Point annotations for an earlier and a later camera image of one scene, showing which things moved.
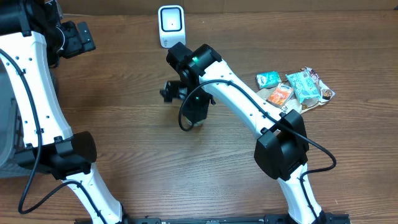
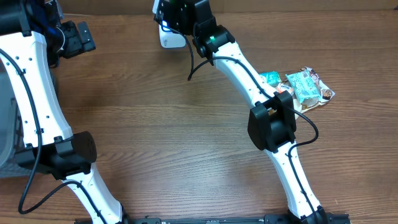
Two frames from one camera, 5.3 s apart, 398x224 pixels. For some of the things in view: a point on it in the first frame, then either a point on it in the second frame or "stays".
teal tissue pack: x=268 y=79 stays
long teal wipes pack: x=305 y=86 stays
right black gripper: x=199 y=112 -> x=181 y=28
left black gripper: x=78 y=44 stays
